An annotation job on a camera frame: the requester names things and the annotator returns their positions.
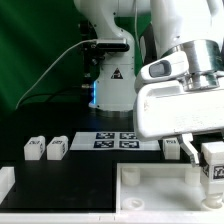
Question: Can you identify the white tag sheet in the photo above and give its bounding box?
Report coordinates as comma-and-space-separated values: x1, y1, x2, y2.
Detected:
70, 132, 160, 151

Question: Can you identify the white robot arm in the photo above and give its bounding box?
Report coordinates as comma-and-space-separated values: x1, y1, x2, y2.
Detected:
73, 0, 224, 166

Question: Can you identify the black cable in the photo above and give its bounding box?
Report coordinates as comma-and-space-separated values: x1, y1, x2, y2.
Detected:
19, 87, 93, 107

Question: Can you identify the white cable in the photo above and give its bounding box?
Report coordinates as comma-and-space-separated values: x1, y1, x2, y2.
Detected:
15, 39, 98, 109

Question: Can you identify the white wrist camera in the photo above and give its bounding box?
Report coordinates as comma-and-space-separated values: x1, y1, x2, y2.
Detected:
134, 51, 189, 92

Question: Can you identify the white left obstacle block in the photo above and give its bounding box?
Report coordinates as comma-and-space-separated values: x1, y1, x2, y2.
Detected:
0, 167, 15, 204

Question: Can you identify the white square tabletop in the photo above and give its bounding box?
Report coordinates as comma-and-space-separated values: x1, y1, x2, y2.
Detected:
116, 163, 224, 213

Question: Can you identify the black camera on base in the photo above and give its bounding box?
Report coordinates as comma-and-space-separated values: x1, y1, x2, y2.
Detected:
91, 38, 129, 52

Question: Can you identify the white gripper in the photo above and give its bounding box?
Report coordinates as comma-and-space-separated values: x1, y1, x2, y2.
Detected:
133, 79, 224, 167

